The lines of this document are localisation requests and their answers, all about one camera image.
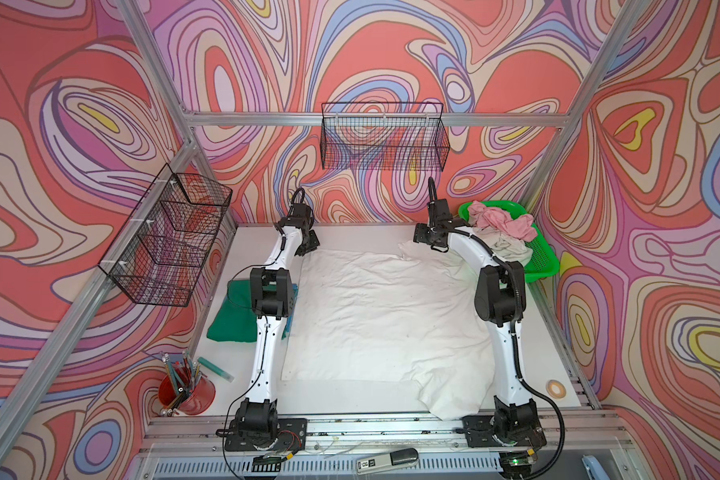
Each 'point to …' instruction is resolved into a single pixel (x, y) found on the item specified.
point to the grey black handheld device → (387, 460)
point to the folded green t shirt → (236, 320)
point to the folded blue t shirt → (286, 329)
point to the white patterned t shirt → (509, 248)
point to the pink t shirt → (520, 226)
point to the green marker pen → (213, 367)
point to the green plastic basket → (543, 262)
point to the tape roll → (556, 389)
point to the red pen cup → (183, 388)
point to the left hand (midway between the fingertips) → (315, 244)
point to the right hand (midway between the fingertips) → (428, 240)
